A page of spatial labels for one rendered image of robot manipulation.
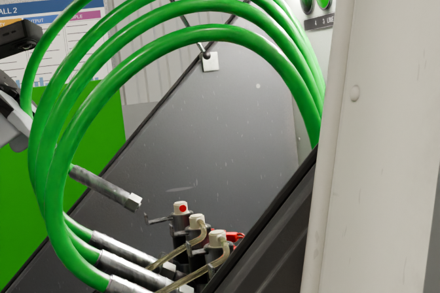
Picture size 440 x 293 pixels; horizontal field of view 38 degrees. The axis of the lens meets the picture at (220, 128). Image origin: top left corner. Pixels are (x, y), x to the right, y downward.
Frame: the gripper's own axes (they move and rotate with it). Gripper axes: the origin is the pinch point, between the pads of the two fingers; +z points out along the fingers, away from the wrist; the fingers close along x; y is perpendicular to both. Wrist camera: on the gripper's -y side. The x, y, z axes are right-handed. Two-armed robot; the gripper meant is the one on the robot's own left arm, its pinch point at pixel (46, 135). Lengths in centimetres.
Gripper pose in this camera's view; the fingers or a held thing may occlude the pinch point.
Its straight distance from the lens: 82.5
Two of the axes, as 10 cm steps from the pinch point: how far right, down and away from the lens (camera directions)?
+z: 7.1, 6.6, -2.6
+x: -2.6, -1.1, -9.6
